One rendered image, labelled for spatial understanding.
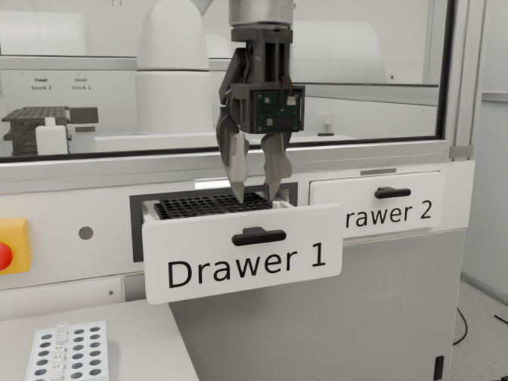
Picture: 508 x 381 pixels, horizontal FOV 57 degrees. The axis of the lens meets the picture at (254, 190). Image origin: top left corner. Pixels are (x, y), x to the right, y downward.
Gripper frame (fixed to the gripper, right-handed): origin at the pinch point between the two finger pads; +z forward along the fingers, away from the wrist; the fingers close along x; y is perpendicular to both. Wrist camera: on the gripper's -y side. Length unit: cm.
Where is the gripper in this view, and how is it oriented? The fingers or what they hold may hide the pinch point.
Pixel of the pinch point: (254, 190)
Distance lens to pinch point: 61.8
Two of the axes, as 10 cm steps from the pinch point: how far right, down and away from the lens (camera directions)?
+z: -0.1, 9.7, 2.5
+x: 9.4, -0.8, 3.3
